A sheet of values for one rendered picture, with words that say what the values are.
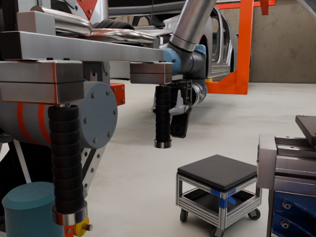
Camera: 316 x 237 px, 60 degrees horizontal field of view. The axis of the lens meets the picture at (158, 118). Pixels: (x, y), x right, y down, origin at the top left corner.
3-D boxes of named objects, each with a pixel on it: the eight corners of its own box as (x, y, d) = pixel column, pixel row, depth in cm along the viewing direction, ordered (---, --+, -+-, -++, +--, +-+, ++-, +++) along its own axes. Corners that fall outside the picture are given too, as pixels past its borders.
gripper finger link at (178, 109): (168, 91, 63) (174, 88, 71) (168, 116, 64) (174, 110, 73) (181, 91, 62) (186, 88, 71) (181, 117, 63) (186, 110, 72)
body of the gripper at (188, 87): (159, 81, 73) (173, 78, 84) (160, 113, 74) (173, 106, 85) (187, 81, 70) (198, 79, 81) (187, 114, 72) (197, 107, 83)
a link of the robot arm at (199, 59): (194, 43, 81) (193, 80, 83) (210, 44, 90) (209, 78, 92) (172, 44, 85) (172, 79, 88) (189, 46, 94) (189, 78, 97)
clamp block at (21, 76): (32, 97, 38) (28, 58, 37) (86, 100, 35) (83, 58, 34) (-1, 102, 34) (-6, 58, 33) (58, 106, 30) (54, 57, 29)
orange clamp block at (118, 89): (90, 106, 85) (106, 103, 93) (112, 108, 82) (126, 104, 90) (89, 84, 84) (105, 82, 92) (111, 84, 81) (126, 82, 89)
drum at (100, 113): (45, 132, 67) (41, 75, 65) (122, 141, 59) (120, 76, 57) (-7, 149, 54) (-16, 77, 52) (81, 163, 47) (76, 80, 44)
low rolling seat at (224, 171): (215, 197, 197) (217, 152, 190) (263, 218, 171) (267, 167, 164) (173, 219, 169) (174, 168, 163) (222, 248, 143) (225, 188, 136)
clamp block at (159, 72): (138, 82, 69) (138, 60, 68) (172, 83, 66) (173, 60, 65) (129, 83, 65) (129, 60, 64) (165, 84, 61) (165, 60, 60)
